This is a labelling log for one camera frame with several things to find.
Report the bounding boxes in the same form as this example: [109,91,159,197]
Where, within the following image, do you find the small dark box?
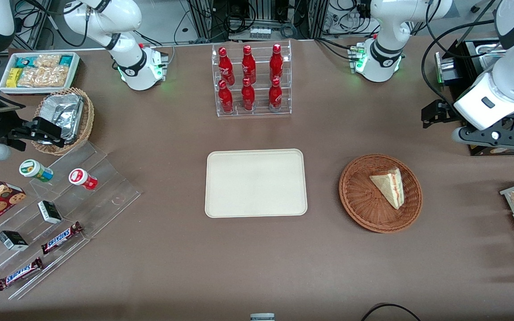
[0,230,29,251]
[37,200,62,224]

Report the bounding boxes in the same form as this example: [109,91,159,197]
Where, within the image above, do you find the light wicker basket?
[30,87,95,156]

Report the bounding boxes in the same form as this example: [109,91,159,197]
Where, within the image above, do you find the red lid cup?
[69,168,98,191]

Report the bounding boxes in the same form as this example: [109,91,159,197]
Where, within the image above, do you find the cream plastic tray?
[205,148,308,219]

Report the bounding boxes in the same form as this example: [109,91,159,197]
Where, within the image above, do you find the clear acrylic stepped shelf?
[0,140,142,300]

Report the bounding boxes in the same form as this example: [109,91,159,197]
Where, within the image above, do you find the red bottle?
[218,79,234,113]
[218,47,235,86]
[241,78,256,111]
[241,45,257,84]
[269,43,284,82]
[269,78,283,111]

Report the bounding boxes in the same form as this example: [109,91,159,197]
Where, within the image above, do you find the snickers bar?
[0,257,44,291]
[41,222,83,255]

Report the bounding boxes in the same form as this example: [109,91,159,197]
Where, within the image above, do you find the yellow snack pack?
[6,67,24,88]

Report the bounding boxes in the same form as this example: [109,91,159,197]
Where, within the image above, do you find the green lid cup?
[19,159,54,183]

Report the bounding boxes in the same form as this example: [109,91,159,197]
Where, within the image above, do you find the black food warmer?
[435,38,514,156]

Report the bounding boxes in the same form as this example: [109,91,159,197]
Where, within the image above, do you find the brown wicker basket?
[339,154,423,234]

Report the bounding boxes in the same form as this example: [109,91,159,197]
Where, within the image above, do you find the silver foil pack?
[39,93,84,113]
[51,105,83,143]

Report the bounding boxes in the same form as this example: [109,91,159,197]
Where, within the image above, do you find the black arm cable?
[421,20,497,106]

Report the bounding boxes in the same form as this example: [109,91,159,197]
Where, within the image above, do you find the clear acrylic bottle rack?
[211,40,292,118]

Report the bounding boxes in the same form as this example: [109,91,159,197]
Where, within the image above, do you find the white snack bin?
[0,51,81,95]

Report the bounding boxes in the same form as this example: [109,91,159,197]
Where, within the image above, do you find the triangle sandwich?
[369,167,406,210]

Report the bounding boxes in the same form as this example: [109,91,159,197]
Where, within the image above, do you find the black table cable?
[361,303,421,321]

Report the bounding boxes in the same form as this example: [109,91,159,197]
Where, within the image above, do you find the clear cracker bag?
[18,66,70,88]
[34,54,62,70]

